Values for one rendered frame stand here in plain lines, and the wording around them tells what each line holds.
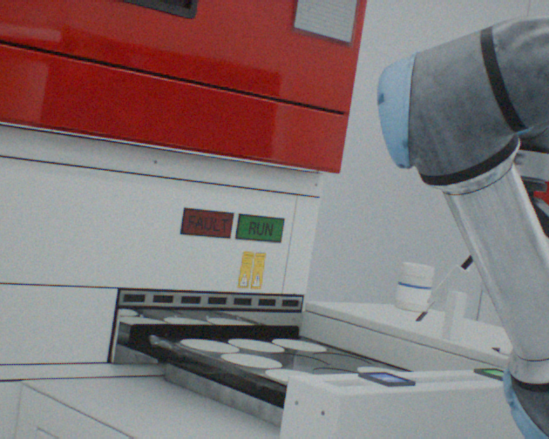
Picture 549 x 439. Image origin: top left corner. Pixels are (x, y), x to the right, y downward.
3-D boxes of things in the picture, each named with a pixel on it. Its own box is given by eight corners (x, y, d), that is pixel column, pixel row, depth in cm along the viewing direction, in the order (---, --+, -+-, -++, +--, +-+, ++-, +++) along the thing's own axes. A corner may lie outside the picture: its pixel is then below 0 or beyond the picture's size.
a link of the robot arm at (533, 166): (563, 157, 164) (532, 151, 158) (558, 187, 164) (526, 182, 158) (522, 152, 169) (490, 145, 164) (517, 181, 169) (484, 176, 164)
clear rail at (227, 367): (145, 341, 187) (146, 334, 187) (152, 341, 188) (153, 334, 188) (294, 398, 160) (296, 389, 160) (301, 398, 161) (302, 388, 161)
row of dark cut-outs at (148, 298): (116, 304, 186) (118, 290, 186) (298, 308, 216) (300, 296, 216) (118, 305, 186) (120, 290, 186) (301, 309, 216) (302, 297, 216)
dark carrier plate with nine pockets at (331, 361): (157, 341, 187) (158, 337, 187) (299, 340, 211) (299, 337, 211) (295, 392, 163) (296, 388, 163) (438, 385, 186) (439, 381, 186)
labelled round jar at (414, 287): (387, 305, 230) (394, 260, 230) (409, 306, 235) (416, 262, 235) (413, 312, 225) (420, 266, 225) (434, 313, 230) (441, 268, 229)
